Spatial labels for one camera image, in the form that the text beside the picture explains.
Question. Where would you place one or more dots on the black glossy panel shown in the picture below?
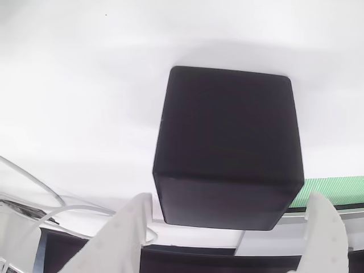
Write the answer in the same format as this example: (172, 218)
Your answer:
(199, 263)

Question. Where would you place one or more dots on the black cube block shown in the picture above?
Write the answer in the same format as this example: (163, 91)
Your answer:
(227, 136)

